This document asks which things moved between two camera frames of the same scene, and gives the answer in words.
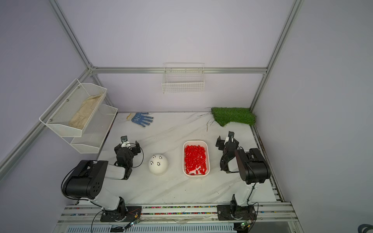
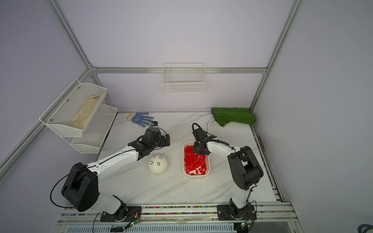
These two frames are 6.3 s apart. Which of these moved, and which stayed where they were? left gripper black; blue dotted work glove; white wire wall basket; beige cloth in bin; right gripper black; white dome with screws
Moved: right gripper black; left gripper black
Stayed: white wire wall basket; beige cloth in bin; blue dotted work glove; white dome with screws
